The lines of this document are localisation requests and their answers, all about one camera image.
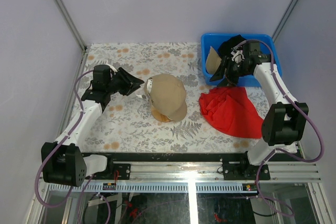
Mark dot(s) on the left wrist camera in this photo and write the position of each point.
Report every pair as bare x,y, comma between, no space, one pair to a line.
113,68

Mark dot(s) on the left aluminium corner post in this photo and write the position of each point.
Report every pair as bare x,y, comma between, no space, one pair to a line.
70,24

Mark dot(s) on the blue plastic bin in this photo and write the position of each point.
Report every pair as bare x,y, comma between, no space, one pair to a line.
214,40

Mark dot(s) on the black cap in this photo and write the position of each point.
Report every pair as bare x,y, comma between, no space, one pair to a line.
226,47

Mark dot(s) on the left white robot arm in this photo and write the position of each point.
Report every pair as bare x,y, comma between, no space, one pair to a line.
62,160

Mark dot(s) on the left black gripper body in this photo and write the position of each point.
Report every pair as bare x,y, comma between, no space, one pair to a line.
119,83

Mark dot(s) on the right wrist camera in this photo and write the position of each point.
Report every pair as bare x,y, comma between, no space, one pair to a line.
237,56

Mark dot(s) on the tan baseball cap with logo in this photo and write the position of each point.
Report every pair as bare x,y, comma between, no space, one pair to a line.
168,96

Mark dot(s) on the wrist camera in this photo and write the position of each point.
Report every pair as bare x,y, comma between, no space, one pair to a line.
237,56
113,68

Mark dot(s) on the wooden hat stand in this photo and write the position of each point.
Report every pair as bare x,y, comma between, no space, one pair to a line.
159,116

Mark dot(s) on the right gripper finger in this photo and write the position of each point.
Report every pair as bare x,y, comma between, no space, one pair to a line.
228,82
219,74

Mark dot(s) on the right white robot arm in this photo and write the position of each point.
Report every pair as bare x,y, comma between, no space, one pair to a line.
285,120

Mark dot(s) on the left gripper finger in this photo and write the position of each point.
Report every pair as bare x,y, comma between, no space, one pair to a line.
130,80
133,89

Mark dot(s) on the white baseball cap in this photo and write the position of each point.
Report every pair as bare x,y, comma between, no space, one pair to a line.
145,94

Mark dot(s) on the aluminium front rail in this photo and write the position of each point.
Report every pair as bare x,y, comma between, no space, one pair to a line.
273,172

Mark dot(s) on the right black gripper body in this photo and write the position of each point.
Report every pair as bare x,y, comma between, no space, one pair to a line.
234,70

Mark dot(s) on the red cloth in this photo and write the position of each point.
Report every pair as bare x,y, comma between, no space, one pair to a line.
229,110

